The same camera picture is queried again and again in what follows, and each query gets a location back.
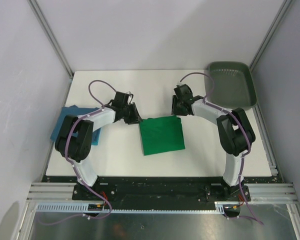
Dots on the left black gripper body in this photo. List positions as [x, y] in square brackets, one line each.
[128, 115]

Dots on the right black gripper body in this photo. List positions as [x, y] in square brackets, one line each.
[177, 109]

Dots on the green t shirt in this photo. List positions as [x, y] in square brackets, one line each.
[161, 135]

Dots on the blue t shirt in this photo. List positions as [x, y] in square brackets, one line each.
[74, 110]

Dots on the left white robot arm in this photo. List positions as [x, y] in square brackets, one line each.
[74, 140]

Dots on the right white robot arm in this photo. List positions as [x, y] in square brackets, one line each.
[235, 132]

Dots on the grey plastic tray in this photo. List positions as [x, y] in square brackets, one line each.
[231, 85]

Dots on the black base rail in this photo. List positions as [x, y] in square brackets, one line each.
[210, 189]

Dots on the left aluminium frame post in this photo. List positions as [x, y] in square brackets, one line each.
[42, 20]

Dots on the aluminium frame post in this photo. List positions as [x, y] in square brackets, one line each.
[42, 20]
[277, 21]

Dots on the right aluminium frame post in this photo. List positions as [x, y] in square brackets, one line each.
[277, 21]

